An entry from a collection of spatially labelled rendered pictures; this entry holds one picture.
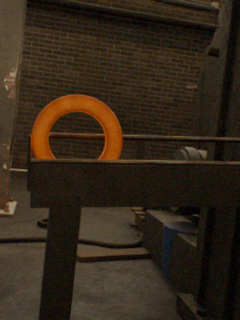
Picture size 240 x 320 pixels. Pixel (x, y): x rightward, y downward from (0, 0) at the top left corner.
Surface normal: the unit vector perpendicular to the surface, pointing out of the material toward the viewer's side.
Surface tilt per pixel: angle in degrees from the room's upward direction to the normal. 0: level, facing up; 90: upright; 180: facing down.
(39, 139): 90
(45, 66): 90
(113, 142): 90
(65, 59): 90
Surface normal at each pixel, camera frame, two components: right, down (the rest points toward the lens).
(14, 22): 0.18, 0.07
